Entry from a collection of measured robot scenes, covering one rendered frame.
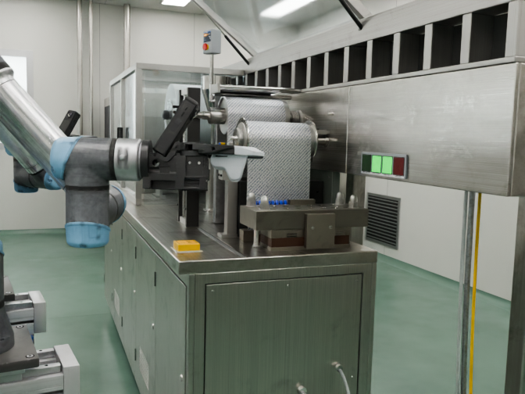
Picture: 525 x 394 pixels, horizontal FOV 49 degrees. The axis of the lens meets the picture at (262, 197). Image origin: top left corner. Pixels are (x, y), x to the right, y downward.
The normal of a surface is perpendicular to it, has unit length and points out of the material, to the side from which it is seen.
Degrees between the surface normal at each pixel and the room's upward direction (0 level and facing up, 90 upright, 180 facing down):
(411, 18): 90
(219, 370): 90
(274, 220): 90
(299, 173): 90
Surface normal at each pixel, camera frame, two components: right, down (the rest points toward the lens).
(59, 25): 0.36, 0.11
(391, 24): -0.93, 0.01
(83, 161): 0.04, 0.11
